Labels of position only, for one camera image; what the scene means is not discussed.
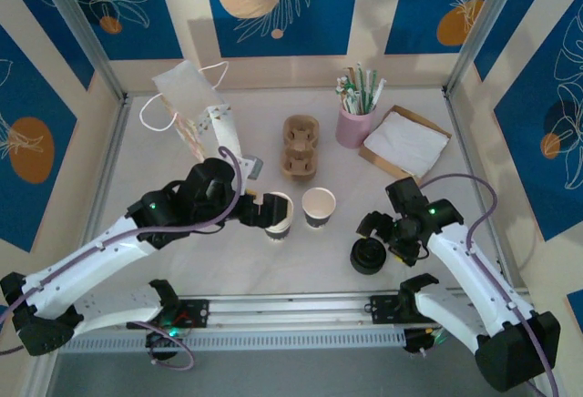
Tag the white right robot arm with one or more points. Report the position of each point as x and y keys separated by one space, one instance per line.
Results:
x=455 y=260

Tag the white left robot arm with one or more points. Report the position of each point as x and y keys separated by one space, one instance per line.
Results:
x=82 y=274

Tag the cardboard napkin tray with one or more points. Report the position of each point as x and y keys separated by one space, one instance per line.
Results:
x=387 y=165

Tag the white napkin stack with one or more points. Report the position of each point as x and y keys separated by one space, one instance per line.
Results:
x=405 y=142

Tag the pink straw holder cup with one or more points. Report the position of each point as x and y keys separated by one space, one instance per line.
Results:
x=353 y=128

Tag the white wrapped straw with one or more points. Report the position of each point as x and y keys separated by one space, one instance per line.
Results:
x=345 y=100
x=379 y=93
x=348 y=92

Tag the green striped paper straw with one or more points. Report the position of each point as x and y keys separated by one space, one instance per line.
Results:
x=361 y=87
x=371 y=89

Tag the brown paper straw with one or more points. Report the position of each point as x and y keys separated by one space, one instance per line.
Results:
x=352 y=79

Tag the aluminium side rail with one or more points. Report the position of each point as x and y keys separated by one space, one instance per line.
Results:
x=109 y=151
x=473 y=165

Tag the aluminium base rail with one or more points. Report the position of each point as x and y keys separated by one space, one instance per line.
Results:
x=291 y=310

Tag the aluminium frame post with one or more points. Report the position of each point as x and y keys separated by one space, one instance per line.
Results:
x=486 y=23
x=81 y=23

